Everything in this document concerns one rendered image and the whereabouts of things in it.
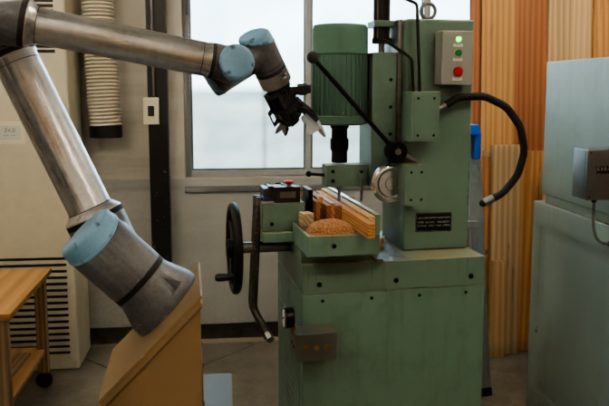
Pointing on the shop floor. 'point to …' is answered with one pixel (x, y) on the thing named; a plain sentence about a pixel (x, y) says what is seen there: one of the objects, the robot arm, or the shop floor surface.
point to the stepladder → (478, 236)
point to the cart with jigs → (20, 371)
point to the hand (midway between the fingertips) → (306, 135)
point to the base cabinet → (386, 347)
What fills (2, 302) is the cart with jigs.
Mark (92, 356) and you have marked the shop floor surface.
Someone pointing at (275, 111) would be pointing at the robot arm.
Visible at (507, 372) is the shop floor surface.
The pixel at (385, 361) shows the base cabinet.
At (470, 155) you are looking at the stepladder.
